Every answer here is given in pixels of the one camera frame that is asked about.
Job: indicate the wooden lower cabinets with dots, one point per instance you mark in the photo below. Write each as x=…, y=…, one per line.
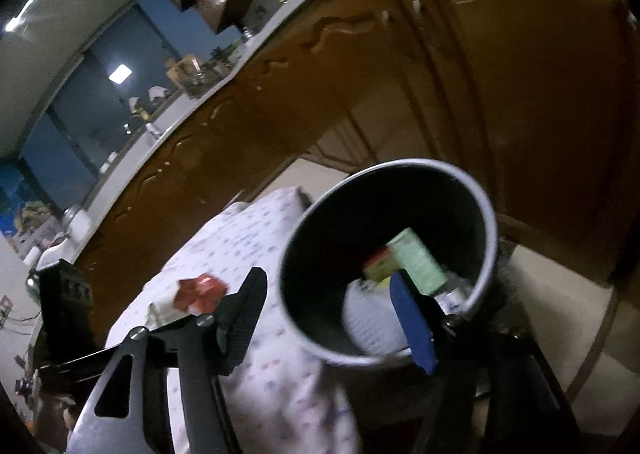
x=525, y=83

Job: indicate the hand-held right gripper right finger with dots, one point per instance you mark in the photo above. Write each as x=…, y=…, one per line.
x=412, y=329

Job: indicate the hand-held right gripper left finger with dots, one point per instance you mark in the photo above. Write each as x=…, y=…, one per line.
x=240, y=329

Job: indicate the small white labelled can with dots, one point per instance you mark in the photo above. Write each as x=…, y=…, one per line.
x=455, y=301

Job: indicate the black bin with white rim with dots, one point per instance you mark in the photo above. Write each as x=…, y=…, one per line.
x=340, y=234

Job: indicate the green paper packet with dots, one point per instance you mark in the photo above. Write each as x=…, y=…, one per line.
x=415, y=254

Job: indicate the white jar with lid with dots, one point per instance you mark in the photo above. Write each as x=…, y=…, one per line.
x=72, y=216

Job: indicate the white rice cooker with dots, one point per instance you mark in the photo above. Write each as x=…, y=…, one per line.
x=57, y=251

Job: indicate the white dotted tablecloth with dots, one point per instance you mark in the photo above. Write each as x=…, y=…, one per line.
x=280, y=384

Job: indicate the blue wall poster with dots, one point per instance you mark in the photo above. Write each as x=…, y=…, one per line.
x=25, y=214

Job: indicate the red star-print wrapper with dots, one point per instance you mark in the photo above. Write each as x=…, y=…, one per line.
x=200, y=291

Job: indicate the kitchen window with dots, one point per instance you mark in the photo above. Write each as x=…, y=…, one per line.
x=75, y=133

